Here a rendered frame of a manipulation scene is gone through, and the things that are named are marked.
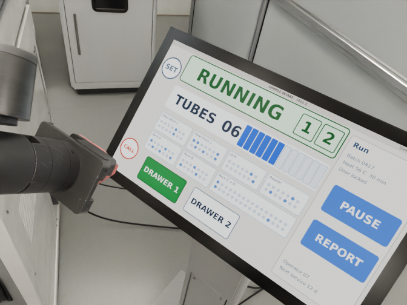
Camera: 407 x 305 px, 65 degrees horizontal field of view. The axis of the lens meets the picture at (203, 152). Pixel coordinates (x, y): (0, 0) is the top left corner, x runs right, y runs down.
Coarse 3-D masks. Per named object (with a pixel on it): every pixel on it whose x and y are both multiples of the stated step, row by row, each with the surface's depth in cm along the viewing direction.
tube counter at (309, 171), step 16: (224, 128) 54; (240, 128) 53; (256, 128) 52; (240, 144) 53; (256, 144) 52; (272, 144) 51; (288, 144) 50; (272, 160) 51; (288, 160) 50; (304, 160) 49; (304, 176) 49; (320, 176) 48
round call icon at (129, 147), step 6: (126, 138) 61; (132, 138) 61; (126, 144) 61; (132, 144) 60; (138, 144) 60; (120, 150) 61; (126, 150) 61; (132, 150) 60; (138, 150) 60; (126, 156) 61; (132, 156) 60; (132, 162) 60
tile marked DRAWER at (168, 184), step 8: (152, 160) 59; (144, 168) 59; (152, 168) 58; (160, 168) 58; (136, 176) 60; (144, 176) 59; (152, 176) 58; (160, 176) 58; (168, 176) 57; (176, 176) 57; (152, 184) 58; (160, 184) 58; (168, 184) 57; (176, 184) 56; (184, 184) 56; (160, 192) 57; (168, 192) 57; (176, 192) 56; (176, 200) 56
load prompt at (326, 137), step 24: (192, 72) 57; (216, 72) 56; (216, 96) 55; (240, 96) 54; (264, 96) 52; (264, 120) 52; (288, 120) 51; (312, 120) 49; (312, 144) 49; (336, 144) 48
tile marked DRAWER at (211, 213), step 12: (192, 192) 55; (204, 192) 55; (192, 204) 55; (204, 204) 54; (216, 204) 54; (192, 216) 55; (204, 216) 54; (216, 216) 53; (228, 216) 53; (240, 216) 52; (216, 228) 53; (228, 228) 52
